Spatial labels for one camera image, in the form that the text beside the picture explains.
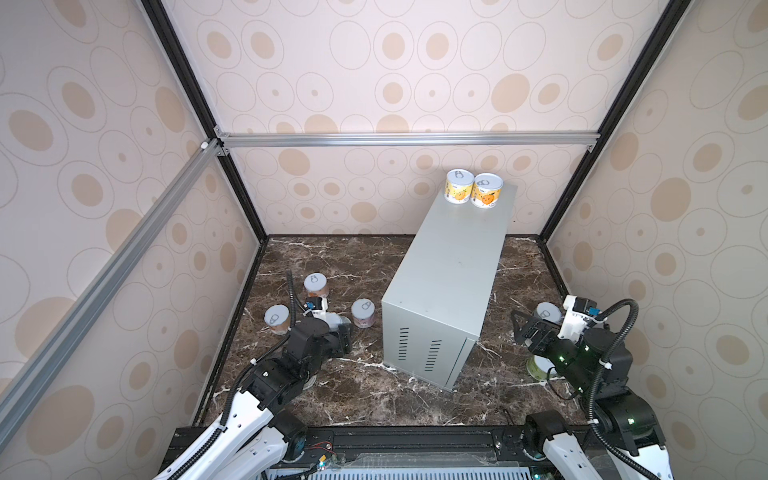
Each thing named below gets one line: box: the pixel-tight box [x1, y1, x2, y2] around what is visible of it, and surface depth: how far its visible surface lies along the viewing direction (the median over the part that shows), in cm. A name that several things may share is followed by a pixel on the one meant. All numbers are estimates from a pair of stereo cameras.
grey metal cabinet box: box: [382, 184, 517, 392], surface depth 68 cm
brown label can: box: [303, 272, 327, 298], surface depth 102 cm
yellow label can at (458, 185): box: [444, 168, 475, 204], surface depth 81 cm
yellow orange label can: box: [471, 172, 504, 209], surface depth 79 cm
